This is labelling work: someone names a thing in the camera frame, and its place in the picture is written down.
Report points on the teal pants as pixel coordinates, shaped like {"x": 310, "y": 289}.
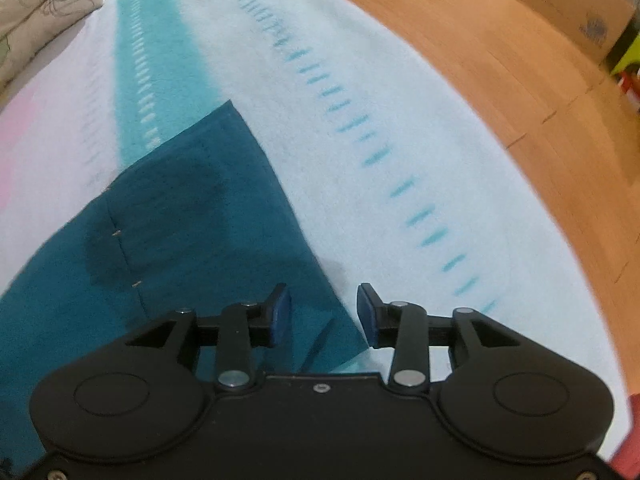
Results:
{"x": 200, "y": 210}

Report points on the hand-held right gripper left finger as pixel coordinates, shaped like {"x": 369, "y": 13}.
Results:
{"x": 281, "y": 316}

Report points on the cardboard box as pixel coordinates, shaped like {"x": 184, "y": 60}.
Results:
{"x": 570, "y": 0}

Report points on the red cloth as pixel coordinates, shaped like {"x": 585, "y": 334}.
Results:
{"x": 627, "y": 440}

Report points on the green plastic stool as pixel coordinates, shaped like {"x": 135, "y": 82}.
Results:
{"x": 626, "y": 57}

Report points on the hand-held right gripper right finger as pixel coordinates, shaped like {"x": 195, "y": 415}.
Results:
{"x": 366, "y": 321}

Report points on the flower printed blanket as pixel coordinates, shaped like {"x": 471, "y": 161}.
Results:
{"x": 400, "y": 110}

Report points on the leaf printed pillow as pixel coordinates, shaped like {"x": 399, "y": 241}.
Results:
{"x": 35, "y": 5}

